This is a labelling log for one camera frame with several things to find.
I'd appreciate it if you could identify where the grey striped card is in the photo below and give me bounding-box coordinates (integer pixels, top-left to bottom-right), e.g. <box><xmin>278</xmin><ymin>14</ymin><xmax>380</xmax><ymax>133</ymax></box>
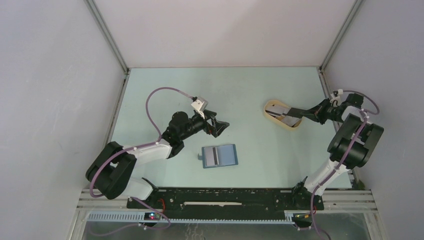
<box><xmin>202</xmin><ymin>146</ymin><xmax>220</xmax><ymax>168</ymax></box>

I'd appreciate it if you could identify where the grey card in tray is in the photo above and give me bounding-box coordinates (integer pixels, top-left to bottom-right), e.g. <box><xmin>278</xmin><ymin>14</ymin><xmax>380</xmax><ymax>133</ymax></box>
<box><xmin>281</xmin><ymin>116</ymin><xmax>302</xmax><ymax>128</ymax></box>

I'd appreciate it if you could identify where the beige oval tray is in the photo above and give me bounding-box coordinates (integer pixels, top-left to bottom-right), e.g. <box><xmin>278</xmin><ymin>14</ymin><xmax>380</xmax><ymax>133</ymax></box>
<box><xmin>262</xmin><ymin>99</ymin><xmax>302</xmax><ymax>131</ymax></box>

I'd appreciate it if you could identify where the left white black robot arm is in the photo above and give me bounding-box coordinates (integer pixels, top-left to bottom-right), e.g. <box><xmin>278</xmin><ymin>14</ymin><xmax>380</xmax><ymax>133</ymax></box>
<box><xmin>85</xmin><ymin>110</ymin><xmax>230</xmax><ymax>208</ymax></box>

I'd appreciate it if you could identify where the aluminium frame rail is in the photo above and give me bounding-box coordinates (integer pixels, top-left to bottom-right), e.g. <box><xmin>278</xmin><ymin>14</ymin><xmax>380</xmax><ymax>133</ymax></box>
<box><xmin>77</xmin><ymin>187</ymin><xmax>377</xmax><ymax>213</ymax></box>

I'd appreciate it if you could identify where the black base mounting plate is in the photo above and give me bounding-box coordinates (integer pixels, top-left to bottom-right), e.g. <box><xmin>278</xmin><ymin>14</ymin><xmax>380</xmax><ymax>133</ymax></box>
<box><xmin>145</xmin><ymin>187</ymin><xmax>311</xmax><ymax>220</ymax></box>

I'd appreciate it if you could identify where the white cable duct strip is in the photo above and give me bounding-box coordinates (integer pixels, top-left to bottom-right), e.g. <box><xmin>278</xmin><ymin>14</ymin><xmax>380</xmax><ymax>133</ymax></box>
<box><xmin>86</xmin><ymin>211</ymin><xmax>294</xmax><ymax>225</ymax></box>

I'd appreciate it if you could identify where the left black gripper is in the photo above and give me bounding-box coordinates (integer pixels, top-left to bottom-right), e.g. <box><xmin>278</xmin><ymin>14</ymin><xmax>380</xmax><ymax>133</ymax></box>
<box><xmin>179</xmin><ymin>109</ymin><xmax>229</xmax><ymax>141</ymax></box>

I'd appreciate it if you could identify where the controller board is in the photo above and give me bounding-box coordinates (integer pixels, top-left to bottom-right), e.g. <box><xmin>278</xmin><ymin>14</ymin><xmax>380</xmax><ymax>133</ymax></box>
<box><xmin>292</xmin><ymin>213</ymin><xmax>312</xmax><ymax>222</ymax></box>
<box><xmin>144</xmin><ymin>212</ymin><xmax>162</xmax><ymax>221</ymax></box>

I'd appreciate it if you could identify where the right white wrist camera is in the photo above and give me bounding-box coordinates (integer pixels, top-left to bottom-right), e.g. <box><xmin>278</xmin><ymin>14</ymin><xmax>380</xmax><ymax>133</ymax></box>
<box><xmin>329</xmin><ymin>89</ymin><xmax>344</xmax><ymax>107</ymax></box>

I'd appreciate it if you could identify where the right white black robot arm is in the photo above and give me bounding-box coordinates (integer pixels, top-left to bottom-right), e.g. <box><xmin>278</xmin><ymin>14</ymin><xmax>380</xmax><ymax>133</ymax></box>
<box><xmin>286</xmin><ymin>90</ymin><xmax>384</xmax><ymax>209</ymax></box>

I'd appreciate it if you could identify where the right controller board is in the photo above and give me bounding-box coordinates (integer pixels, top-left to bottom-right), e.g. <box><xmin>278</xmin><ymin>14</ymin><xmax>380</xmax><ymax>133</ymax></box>
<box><xmin>292</xmin><ymin>213</ymin><xmax>312</xmax><ymax>222</ymax></box>

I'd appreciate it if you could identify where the black striped card in tray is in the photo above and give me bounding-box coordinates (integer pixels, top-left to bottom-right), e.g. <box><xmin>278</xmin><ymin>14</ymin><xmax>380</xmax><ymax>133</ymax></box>
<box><xmin>265</xmin><ymin>104</ymin><xmax>290</xmax><ymax>118</ymax></box>

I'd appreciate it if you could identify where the left controller board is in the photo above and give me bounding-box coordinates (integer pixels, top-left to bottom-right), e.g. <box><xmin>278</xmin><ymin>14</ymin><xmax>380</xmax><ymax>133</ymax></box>
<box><xmin>144</xmin><ymin>212</ymin><xmax>162</xmax><ymax>221</ymax></box>

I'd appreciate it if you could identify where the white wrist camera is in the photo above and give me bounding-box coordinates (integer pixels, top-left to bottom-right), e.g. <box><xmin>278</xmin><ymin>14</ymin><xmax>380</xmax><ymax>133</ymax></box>
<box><xmin>191</xmin><ymin>96</ymin><xmax>209</xmax><ymax>120</ymax></box>
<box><xmin>329</xmin><ymin>89</ymin><xmax>344</xmax><ymax>107</ymax></box>

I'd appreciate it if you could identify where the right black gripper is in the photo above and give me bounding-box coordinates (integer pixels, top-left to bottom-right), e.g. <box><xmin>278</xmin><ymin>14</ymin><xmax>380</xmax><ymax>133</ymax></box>
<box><xmin>301</xmin><ymin>97</ymin><xmax>345</xmax><ymax>125</ymax></box>

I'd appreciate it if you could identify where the blue card holder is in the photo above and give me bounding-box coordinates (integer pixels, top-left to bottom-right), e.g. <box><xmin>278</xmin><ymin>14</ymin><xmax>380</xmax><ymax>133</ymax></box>
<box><xmin>197</xmin><ymin>144</ymin><xmax>239</xmax><ymax>169</ymax></box>

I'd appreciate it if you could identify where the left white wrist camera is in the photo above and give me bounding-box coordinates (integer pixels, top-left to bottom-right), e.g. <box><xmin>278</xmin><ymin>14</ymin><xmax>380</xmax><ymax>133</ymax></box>
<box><xmin>191</xmin><ymin>96</ymin><xmax>209</xmax><ymax>120</ymax></box>

